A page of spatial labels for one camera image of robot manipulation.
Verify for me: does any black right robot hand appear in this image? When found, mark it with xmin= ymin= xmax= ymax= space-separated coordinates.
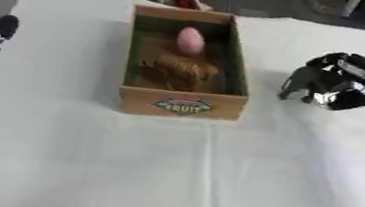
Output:
xmin=274 ymin=43 xmax=365 ymax=115

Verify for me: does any pink egg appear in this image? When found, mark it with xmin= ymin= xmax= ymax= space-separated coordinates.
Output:
xmin=173 ymin=24 xmax=208 ymax=58

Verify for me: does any brown woven basket toy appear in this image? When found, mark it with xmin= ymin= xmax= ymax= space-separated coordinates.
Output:
xmin=136 ymin=48 xmax=224 ymax=97

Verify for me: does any tan cardboard box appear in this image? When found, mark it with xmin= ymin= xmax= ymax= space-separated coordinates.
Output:
xmin=114 ymin=0 xmax=261 ymax=130

